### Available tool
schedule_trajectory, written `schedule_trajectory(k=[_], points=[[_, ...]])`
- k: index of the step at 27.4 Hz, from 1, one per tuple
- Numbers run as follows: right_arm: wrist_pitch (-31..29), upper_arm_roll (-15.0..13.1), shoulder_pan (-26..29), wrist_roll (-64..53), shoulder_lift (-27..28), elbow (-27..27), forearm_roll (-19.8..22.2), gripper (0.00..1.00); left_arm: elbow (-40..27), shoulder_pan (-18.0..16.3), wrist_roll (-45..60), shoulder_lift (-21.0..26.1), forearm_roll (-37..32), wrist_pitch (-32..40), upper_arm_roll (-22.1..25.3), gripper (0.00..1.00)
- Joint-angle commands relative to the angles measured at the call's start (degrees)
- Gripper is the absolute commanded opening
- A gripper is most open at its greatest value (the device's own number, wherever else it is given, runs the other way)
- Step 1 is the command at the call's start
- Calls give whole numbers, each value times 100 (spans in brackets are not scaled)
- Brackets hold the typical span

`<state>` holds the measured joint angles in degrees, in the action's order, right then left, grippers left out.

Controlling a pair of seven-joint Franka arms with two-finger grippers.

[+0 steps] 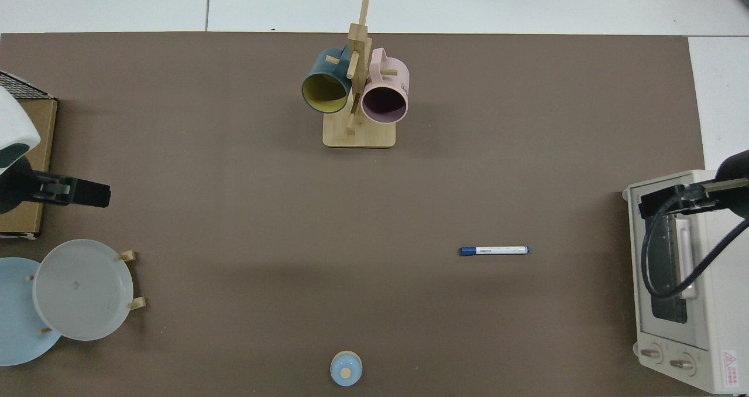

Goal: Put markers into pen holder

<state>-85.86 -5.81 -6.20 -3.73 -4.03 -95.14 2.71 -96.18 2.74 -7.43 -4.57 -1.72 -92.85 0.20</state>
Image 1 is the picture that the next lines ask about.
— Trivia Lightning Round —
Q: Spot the pale toaster oven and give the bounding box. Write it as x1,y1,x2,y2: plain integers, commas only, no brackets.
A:
622,170,749,395

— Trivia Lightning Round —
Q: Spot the white marker with blue cap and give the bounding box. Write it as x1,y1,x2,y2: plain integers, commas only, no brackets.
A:
460,246,530,256

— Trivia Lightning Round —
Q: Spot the pink cup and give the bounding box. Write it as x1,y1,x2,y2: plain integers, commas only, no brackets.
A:
360,47,410,124

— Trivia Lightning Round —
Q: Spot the wire basket with wooden floor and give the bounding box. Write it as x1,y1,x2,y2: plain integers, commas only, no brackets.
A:
0,71,58,239

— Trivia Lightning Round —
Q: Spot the dark teal cup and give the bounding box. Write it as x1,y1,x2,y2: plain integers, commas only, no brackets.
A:
301,47,353,114

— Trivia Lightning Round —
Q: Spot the brown table cloth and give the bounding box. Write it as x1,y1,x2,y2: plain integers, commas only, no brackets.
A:
0,32,706,397

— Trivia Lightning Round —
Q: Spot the wooden cup stand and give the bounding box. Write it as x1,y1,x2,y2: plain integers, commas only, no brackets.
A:
323,0,397,149

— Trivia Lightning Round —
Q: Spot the small blue round holder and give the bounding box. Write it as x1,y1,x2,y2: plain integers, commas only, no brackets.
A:
330,351,363,387

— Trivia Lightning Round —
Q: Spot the wooden plate rack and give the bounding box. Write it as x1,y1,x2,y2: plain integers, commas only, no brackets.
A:
26,249,147,335

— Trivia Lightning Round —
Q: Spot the light blue plate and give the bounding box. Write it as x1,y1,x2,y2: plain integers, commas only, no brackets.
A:
0,257,62,367

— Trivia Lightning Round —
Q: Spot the grey plate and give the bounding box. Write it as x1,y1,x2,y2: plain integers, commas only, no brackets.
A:
32,239,134,341

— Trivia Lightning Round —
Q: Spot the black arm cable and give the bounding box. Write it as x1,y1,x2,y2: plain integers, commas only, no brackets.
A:
641,195,749,299

